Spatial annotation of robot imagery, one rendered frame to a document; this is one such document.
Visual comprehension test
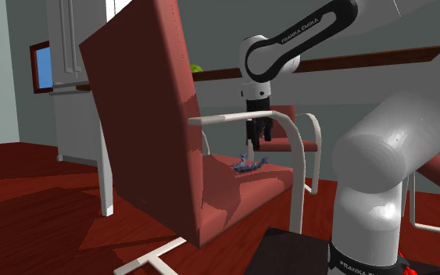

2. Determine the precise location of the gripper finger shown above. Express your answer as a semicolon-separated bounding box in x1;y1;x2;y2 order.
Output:
261;116;274;141
245;118;263;152

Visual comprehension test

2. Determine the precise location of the large red chair white frame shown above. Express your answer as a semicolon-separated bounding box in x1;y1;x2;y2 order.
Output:
79;0;306;275

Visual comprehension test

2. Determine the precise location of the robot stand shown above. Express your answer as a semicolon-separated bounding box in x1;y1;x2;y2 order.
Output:
244;227;440;275

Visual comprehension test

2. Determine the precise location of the brown framed window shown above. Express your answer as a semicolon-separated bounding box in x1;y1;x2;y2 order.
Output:
29;40;55;95

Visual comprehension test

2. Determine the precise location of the white tall cabinet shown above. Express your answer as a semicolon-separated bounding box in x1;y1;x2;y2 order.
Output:
45;0;109;166

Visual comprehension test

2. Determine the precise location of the grey counter brown top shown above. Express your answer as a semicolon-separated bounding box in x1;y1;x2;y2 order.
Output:
191;45;440;183

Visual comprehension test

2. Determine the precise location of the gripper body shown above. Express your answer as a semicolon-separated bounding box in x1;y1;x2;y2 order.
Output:
245;97;273;113

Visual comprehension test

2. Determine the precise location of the blue fish figure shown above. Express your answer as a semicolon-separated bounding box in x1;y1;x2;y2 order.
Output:
232;153;270;176

